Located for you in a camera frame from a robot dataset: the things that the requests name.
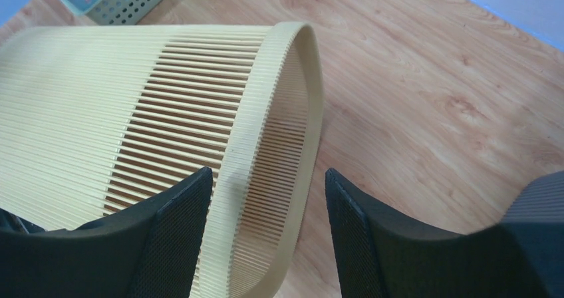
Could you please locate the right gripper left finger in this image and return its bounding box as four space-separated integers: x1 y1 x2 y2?
1 167 213 297

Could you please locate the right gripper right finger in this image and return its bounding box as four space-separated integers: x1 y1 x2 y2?
325 169 549 297

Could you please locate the yellow slatted waste bin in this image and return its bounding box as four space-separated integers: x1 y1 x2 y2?
1 22 323 297

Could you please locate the grey slatted waste bin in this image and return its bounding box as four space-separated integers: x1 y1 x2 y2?
501 172 563 297

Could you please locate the green perforated basket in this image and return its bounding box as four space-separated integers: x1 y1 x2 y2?
86 0 162 25

